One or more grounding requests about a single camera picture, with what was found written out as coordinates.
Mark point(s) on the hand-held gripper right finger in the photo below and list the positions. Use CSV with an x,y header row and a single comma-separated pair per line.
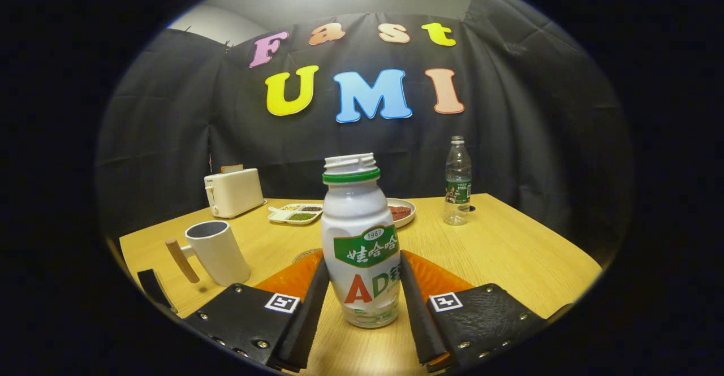
x,y
418,319

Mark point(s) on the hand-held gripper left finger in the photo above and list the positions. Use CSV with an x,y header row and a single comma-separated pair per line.
x,y
308,319

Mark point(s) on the round wooden coaster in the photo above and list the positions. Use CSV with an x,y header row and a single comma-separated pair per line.
x,y
305,255

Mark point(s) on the white juice bottle green label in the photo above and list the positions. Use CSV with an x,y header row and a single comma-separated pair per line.
x,y
359,212

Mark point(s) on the clear plastic water bottle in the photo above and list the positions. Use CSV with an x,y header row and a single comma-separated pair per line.
x,y
457,184

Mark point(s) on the red sausage strip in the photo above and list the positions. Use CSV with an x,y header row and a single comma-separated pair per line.
x,y
399,217
401,210

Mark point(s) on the white divided bean dish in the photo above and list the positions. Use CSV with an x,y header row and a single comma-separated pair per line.
x,y
283,216

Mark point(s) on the wooden table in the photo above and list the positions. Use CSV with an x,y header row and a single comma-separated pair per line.
x,y
509,251

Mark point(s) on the white round plate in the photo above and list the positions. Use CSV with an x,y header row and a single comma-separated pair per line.
x,y
408,203

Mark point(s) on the white toaster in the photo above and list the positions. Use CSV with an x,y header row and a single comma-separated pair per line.
x,y
235,195

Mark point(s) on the bread slice in toaster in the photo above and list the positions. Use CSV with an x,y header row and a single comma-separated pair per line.
x,y
232,168

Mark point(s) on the black backdrop cloth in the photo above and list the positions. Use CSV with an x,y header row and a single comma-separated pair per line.
x,y
509,138

